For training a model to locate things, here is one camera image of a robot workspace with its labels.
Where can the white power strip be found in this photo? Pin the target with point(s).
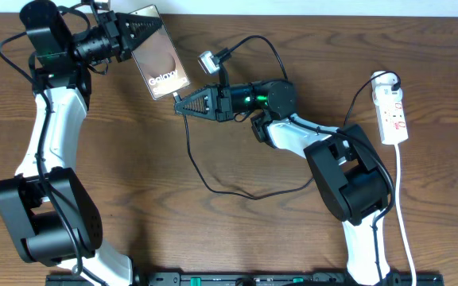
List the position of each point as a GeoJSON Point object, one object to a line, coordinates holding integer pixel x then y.
{"type": "Point", "coordinates": [387, 97]}

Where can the Galaxy S25 Ultra smartphone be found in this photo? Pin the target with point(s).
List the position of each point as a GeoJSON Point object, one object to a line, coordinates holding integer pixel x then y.
{"type": "Point", "coordinates": [158, 61]}

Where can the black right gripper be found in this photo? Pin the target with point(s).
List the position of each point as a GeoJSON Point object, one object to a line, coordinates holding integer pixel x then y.
{"type": "Point", "coordinates": [218, 102]}

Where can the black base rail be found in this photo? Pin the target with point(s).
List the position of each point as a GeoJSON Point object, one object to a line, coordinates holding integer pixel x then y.
{"type": "Point", "coordinates": [200, 279]}

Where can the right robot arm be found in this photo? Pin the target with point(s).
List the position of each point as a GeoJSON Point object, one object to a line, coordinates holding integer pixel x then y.
{"type": "Point", "coordinates": [351, 178]}

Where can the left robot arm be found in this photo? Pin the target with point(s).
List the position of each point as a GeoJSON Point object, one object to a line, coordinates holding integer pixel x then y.
{"type": "Point", "coordinates": [50, 217]}

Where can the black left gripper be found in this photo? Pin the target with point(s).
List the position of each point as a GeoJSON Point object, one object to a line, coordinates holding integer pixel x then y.
{"type": "Point", "coordinates": [110, 21]}

